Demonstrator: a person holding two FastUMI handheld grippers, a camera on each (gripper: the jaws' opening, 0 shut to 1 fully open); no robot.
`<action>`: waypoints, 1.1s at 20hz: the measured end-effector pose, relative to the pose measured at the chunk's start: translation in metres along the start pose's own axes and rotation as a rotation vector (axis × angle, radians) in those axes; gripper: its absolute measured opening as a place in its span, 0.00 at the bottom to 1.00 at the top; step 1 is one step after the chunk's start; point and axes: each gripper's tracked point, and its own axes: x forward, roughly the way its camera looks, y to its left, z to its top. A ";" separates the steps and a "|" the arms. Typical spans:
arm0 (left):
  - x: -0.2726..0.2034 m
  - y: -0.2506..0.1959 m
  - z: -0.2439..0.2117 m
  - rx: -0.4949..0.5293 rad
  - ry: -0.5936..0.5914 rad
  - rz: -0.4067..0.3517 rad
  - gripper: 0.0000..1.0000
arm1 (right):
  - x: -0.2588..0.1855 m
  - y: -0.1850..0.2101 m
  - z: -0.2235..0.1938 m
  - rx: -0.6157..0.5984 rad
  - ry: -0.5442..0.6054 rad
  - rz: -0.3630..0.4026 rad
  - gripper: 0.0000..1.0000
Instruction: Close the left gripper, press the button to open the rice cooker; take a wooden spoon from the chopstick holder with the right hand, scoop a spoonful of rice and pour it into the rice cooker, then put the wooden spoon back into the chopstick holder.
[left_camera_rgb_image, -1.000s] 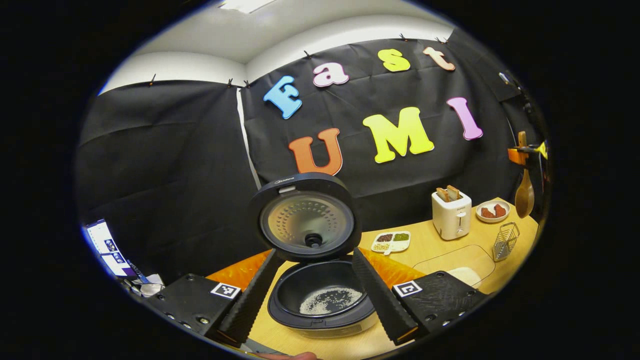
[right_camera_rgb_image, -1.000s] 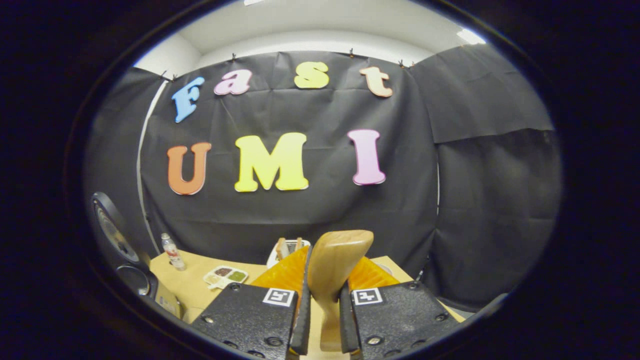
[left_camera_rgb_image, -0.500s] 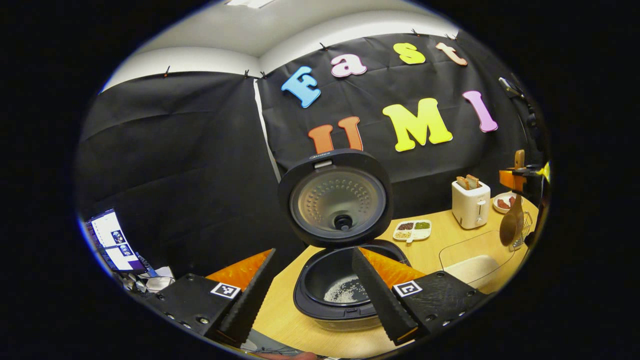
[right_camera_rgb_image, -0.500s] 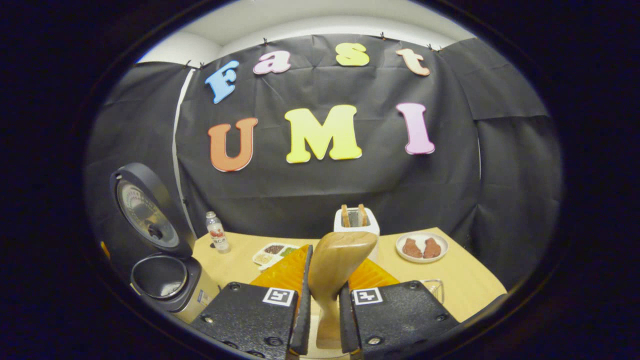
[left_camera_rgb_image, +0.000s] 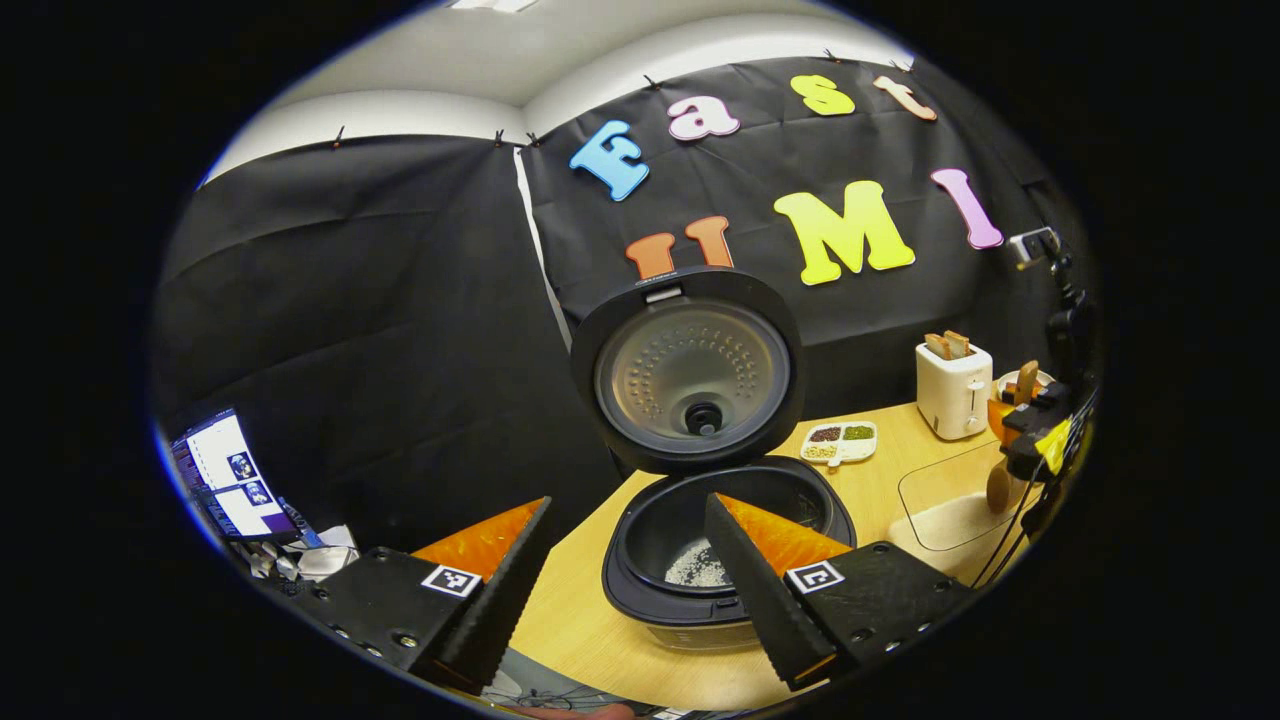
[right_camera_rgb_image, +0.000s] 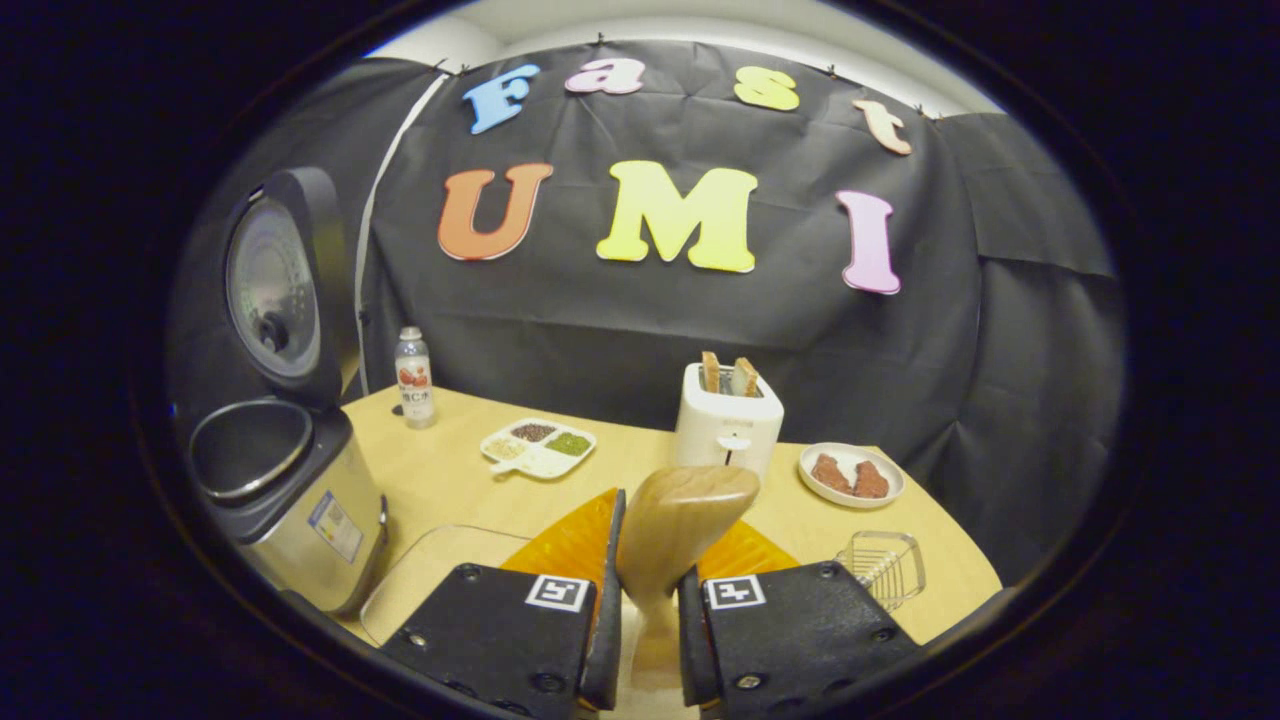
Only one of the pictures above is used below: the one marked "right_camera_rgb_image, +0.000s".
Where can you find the clear plastic tray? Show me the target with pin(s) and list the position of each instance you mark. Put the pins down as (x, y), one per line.
(440, 560)

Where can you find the white toaster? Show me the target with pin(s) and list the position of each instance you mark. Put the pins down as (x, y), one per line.
(725, 430)

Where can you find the white divided dish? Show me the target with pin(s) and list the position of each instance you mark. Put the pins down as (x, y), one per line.
(545, 462)

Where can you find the toast slice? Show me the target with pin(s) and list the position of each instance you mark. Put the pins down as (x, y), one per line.
(710, 372)
(745, 377)

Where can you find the wooden spoon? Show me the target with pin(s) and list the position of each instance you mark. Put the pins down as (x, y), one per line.
(675, 520)

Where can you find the black silver rice cooker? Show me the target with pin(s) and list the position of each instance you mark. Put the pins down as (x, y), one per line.
(290, 500)

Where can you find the brown meat piece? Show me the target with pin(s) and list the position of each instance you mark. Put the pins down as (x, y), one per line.
(871, 480)
(831, 473)

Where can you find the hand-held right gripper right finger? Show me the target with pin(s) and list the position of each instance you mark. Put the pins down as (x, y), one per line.
(690, 640)

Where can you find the dark red beans heap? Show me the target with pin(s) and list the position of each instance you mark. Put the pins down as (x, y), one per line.
(533, 432)

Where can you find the black backdrop cloth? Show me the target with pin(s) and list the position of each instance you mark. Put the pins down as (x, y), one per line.
(650, 340)

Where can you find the pale beans heap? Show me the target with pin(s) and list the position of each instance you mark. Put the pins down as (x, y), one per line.
(505, 448)

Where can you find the white round plate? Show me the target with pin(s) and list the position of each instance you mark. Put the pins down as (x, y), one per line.
(850, 455)

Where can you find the green beans heap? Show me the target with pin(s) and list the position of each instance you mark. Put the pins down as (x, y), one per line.
(568, 443)

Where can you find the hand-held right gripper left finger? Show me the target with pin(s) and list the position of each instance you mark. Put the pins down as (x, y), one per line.
(605, 640)

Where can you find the small clear drink bottle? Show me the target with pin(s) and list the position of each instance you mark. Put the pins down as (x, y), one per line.
(414, 385)

